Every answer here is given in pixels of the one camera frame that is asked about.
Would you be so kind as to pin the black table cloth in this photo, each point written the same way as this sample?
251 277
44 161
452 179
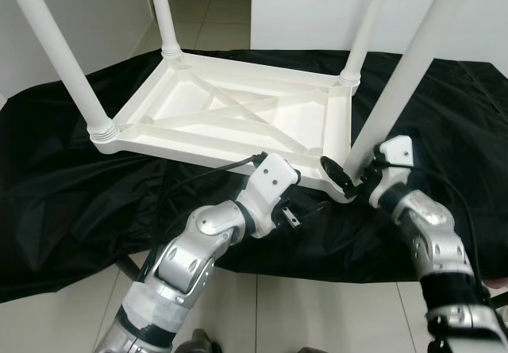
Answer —
460 131

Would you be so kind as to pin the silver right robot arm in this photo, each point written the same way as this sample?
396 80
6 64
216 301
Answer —
436 242

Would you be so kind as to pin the black metal stand leg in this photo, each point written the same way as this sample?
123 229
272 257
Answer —
131 270

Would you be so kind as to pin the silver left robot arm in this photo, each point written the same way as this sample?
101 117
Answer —
190 250

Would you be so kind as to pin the white plastic table top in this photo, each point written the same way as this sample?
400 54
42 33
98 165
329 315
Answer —
198 99

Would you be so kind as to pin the robot right leg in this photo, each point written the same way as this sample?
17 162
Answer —
311 350

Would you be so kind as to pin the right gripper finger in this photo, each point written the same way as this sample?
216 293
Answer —
336 175

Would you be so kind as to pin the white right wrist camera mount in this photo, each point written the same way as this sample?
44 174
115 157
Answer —
394 159

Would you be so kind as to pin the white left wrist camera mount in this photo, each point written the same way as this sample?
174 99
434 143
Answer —
268 178

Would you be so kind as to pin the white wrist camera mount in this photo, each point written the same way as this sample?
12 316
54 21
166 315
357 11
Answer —
394 159
268 178

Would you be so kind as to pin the robot leg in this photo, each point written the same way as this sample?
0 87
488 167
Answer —
311 350
194 342

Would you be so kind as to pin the robot left leg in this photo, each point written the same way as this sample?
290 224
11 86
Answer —
194 342

